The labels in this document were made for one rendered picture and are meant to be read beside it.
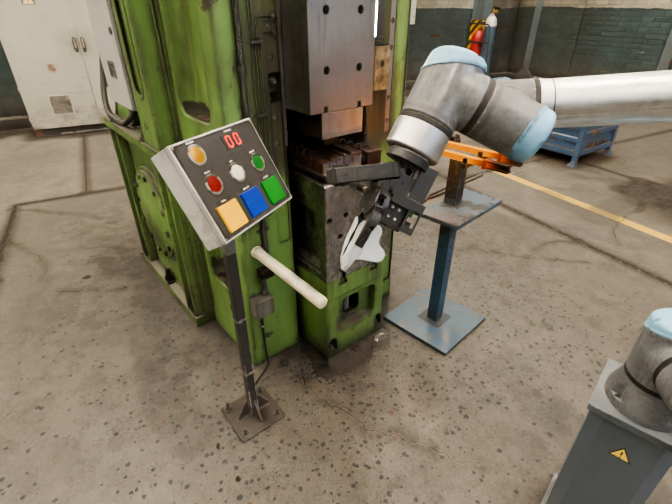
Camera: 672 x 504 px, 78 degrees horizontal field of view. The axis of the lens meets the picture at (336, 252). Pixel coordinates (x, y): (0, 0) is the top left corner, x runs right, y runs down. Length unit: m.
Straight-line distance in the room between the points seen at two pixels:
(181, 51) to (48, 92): 4.98
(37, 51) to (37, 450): 5.32
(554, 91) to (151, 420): 1.83
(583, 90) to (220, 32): 1.05
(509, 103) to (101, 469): 1.80
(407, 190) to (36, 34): 6.22
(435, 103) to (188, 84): 1.33
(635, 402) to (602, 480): 0.29
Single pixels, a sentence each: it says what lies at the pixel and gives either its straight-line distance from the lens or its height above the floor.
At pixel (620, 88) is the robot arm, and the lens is 0.87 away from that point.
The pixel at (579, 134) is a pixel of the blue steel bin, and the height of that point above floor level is 0.34.
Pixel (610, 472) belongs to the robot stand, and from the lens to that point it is 1.48.
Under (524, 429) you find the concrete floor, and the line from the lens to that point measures 2.00.
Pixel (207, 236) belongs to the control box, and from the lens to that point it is 1.15.
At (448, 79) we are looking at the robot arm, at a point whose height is 1.40.
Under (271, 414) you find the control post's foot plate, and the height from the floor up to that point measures 0.01.
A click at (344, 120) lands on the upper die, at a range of 1.62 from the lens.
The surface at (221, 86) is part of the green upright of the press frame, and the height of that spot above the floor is 1.27.
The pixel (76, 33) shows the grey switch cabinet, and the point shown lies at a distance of 6.63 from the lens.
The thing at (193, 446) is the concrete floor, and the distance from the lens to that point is 1.89.
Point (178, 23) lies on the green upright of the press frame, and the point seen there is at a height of 1.44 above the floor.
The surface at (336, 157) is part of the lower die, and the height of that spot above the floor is 0.99.
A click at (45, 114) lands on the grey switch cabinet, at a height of 0.28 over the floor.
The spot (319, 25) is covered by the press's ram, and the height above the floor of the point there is 1.44.
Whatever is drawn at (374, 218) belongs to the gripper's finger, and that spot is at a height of 1.22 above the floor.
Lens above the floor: 1.50
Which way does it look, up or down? 31 degrees down
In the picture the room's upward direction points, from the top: straight up
